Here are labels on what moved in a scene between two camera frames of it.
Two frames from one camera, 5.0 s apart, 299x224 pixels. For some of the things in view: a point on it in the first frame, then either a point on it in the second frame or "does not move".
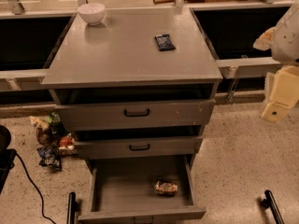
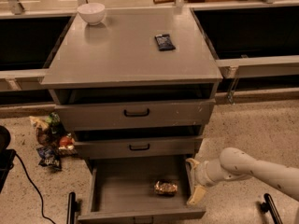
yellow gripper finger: [265, 39] → [207, 173]
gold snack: [165, 188] does not move
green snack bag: [54, 119] does not move
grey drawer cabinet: [137, 91] does not move
